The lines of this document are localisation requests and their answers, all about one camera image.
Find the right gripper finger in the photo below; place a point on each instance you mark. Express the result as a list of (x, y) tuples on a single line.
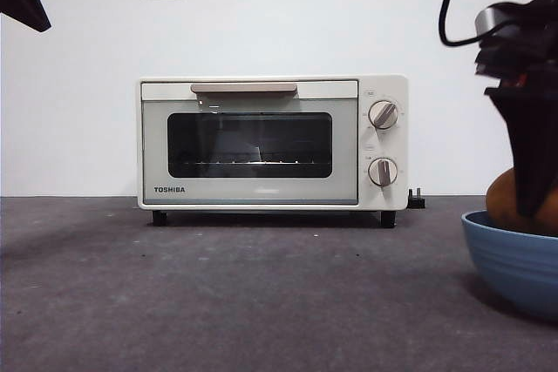
[(529, 145)]

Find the brown potato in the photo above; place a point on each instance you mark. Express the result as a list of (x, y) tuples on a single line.
[(501, 198)]

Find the blue ribbed bowl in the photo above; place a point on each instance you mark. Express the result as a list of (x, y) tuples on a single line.
[(514, 267)]

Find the oven knob with upright pointer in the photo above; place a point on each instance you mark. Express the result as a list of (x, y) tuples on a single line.
[(383, 172)]

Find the oven knob with slanted pointer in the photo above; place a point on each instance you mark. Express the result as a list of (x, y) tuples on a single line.
[(383, 114)]

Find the white Toshiba toaster oven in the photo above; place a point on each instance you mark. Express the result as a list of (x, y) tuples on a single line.
[(383, 84)]

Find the black power plug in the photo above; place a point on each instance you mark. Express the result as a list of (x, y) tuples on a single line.
[(415, 201)]

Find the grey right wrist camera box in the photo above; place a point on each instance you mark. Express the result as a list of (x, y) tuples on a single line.
[(486, 23)]

